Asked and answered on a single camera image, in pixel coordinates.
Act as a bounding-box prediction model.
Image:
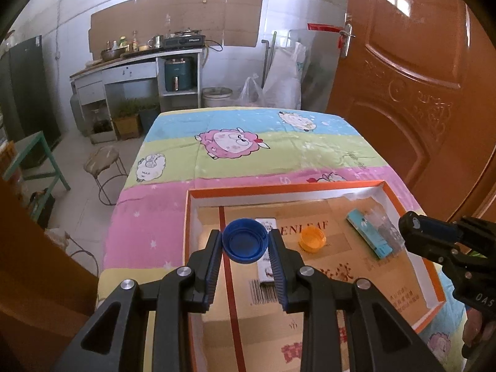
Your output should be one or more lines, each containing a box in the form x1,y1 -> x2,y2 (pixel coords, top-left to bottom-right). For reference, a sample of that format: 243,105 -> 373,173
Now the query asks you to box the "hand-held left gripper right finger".
267,227 -> 446,372

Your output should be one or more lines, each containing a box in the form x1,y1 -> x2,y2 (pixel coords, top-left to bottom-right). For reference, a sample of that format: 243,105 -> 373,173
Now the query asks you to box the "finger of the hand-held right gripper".
398,211 -> 496,258
442,248 -> 496,280

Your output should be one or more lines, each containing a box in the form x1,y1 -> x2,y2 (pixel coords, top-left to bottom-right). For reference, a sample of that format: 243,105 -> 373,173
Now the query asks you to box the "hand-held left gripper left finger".
52,229 -> 223,372

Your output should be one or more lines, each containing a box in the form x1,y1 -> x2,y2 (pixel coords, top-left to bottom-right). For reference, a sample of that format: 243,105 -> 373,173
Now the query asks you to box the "silver rectangular box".
255,217 -> 278,288

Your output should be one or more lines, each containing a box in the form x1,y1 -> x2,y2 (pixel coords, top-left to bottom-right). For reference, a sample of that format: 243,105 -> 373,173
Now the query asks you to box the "blue bottle cap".
222,219 -> 269,262

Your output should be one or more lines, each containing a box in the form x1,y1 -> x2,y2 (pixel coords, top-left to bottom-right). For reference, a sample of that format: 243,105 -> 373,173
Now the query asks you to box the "clear floral printed lighter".
366,209 -> 405,256

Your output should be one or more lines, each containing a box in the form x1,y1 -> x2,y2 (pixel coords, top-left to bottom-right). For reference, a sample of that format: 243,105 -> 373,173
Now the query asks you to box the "plain orange bottle cap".
298,225 -> 327,252

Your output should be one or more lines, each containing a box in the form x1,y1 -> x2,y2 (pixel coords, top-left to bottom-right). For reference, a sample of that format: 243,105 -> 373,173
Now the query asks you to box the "teal lighter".
346,209 -> 393,260

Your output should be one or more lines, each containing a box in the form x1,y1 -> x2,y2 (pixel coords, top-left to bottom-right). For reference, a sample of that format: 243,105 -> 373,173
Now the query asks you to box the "orange rimmed cardboard tray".
182,180 -> 447,372

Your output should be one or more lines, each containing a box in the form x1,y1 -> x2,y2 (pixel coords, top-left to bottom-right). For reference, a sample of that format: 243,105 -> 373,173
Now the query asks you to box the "person's right hand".
463,314 -> 487,348

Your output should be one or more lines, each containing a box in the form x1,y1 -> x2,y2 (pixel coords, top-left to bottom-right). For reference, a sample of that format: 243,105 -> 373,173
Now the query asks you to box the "brown wooden door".
325,0 -> 496,225

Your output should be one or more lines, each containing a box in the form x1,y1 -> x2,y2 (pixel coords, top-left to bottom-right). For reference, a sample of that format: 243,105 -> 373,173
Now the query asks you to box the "round metal stool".
83,145 -> 128,206

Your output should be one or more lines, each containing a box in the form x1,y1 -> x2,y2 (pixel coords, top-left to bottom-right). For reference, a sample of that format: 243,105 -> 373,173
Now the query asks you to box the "brown planter box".
112,112 -> 141,140

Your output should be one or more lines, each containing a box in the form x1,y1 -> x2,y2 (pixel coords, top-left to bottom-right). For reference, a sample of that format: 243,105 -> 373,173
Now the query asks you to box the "white bucket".
201,87 -> 233,108

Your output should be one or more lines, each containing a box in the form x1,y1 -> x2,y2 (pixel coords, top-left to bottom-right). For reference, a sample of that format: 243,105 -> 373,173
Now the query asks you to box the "grey planter tray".
90,128 -> 117,145

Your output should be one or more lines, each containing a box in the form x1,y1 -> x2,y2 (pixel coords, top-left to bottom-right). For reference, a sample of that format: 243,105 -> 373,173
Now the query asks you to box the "clear plastic bag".
237,77 -> 266,107

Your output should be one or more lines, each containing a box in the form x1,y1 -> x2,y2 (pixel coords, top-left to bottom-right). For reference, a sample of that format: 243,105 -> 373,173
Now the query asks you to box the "white plastic bag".
263,42 -> 305,110

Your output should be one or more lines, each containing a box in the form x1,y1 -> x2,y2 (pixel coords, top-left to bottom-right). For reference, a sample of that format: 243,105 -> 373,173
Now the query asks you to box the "teal air fryer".
165,57 -> 193,91

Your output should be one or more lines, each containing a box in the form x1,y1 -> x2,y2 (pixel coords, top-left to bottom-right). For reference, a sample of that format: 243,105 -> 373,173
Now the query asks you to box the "grey gas cylinder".
70,92 -> 91,136

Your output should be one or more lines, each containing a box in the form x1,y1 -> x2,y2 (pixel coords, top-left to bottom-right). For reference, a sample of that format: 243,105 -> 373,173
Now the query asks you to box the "white kitchen counter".
70,46 -> 204,114

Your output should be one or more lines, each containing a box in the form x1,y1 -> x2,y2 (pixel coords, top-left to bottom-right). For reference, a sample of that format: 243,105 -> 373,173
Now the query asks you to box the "green wooden table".
2,131 -> 71,202

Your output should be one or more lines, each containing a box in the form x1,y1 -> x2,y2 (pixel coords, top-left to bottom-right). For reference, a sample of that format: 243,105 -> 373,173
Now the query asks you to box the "black gas stove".
163,31 -> 206,49

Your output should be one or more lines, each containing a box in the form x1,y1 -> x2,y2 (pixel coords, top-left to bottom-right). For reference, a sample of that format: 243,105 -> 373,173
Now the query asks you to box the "red paper strip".
307,23 -> 345,33

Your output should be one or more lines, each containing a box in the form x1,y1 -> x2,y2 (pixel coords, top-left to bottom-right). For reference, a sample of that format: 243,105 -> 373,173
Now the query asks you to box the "dark green fridge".
0,35 -> 63,167

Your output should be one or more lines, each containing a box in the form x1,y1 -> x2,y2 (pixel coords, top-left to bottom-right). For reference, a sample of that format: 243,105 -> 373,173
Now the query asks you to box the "grey wall pipe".
261,39 -> 271,90

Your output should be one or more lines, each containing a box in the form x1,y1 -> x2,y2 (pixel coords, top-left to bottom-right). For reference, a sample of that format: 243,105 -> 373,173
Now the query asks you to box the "metal door handle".
338,13 -> 356,60

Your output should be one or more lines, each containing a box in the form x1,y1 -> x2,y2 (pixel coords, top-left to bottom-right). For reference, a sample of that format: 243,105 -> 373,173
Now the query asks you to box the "cardboard sheet on wall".
88,0 -> 263,53

